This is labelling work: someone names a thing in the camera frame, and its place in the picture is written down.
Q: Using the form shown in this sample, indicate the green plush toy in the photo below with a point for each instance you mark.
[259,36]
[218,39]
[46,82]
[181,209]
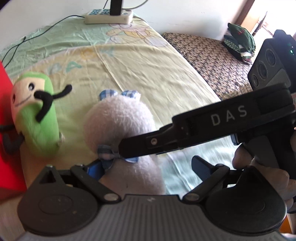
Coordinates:
[34,115]

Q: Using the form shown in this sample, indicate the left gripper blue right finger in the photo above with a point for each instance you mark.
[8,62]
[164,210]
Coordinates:
[202,168]

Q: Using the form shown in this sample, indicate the cartoon print bed sheet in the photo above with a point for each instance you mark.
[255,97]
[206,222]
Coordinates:
[93,58]

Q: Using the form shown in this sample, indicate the red cardboard box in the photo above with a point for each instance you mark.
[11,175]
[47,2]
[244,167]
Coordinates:
[12,179]

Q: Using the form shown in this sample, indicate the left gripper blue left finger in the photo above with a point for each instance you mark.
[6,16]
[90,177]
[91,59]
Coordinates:
[95,169]

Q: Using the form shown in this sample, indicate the patterned covered bench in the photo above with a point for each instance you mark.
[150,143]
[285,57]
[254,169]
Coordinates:
[226,75]

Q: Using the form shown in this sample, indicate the white power strip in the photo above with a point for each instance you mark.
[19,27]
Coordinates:
[102,16]

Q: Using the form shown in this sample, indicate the black charger adapter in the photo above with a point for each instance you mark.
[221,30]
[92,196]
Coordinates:
[115,7]

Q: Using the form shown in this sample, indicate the white plush rabbit blue ears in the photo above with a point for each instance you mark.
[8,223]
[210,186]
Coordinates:
[117,116]

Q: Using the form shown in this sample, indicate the person's right hand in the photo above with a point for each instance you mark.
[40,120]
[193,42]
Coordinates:
[278,178]

